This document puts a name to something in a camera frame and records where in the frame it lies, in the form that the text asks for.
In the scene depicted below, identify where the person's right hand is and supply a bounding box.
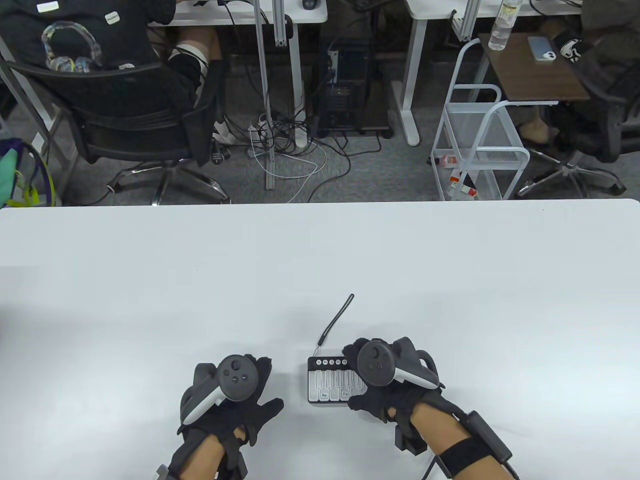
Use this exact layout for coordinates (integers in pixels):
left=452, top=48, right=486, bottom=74
left=341, top=336, right=443, bottom=425

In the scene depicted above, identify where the person's left hand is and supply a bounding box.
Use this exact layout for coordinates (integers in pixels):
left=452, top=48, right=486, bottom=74
left=177, top=354, right=285, bottom=447

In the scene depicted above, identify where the grey white handheld controller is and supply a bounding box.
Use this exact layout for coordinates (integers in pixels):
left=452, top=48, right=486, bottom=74
left=356, top=340, right=441, bottom=391
left=181, top=354, right=261, bottom=428

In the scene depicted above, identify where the black white toy piano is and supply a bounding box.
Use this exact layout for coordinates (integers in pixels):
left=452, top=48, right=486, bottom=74
left=306, top=356, right=368, bottom=407

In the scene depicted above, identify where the black lanyard cord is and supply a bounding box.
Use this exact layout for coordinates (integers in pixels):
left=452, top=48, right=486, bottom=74
left=318, top=294, right=355, bottom=359

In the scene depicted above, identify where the person's left forearm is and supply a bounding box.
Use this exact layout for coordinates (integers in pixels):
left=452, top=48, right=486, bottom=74
left=169, top=434, right=226, bottom=480

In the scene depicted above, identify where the black glove sensor box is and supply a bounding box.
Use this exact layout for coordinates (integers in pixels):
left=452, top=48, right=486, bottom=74
left=223, top=435, right=249, bottom=480
left=395, top=422, right=427, bottom=455

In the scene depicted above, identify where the white metal mesh cart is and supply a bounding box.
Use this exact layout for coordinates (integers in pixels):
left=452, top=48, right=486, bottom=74
left=430, top=39, right=531, bottom=201

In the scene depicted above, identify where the white power strip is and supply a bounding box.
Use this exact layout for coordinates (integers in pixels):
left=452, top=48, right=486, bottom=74
left=247, top=114, right=275, bottom=151

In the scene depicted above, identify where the black mesh office chair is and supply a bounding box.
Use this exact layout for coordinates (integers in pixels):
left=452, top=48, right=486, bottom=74
left=0, top=57, right=233, bottom=206
left=517, top=60, right=640, bottom=198

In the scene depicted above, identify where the black computer tower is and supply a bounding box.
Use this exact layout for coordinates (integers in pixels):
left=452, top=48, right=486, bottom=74
left=314, top=37, right=373, bottom=137

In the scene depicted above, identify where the white office desk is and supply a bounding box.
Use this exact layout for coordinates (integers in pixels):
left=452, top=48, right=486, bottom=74
left=150, top=0, right=328, bottom=148
left=392, top=0, right=586, bottom=147

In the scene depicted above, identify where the green yellow bag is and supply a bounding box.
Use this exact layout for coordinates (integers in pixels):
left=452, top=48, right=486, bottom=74
left=0, top=139, right=57, bottom=208

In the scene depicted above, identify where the brown wooden side table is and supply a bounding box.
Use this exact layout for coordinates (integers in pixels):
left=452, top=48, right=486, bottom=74
left=478, top=32, right=592, bottom=103

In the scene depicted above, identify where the clear plastic water bottle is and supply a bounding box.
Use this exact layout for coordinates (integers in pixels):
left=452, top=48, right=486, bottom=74
left=487, top=0, right=523, bottom=52

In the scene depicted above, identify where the light blue smartphone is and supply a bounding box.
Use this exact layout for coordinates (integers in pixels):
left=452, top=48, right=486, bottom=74
left=527, top=36, right=558, bottom=62

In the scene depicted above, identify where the short aluminium profile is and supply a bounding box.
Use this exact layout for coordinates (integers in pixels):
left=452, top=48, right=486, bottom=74
left=272, top=0, right=292, bottom=48
left=451, top=0, right=482, bottom=42

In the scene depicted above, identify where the black elastic wrist strap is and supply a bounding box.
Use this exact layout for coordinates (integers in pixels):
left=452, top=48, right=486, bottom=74
left=437, top=437, right=501, bottom=476

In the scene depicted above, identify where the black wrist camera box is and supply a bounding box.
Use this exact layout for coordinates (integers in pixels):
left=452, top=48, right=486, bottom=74
left=465, top=411, right=513, bottom=463

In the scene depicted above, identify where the white cable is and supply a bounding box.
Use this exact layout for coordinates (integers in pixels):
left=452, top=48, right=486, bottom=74
left=250, top=140, right=328, bottom=203

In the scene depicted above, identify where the bundle of black cables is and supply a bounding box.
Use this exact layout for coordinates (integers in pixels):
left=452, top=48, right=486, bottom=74
left=215, top=0, right=386, bottom=203

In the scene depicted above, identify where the tall aluminium profile post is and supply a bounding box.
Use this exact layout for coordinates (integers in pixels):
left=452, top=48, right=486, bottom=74
left=252, top=0, right=277, bottom=191

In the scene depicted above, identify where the grey metal rack frame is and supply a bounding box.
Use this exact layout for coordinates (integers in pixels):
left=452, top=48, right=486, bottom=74
left=0, top=37, right=78, bottom=173

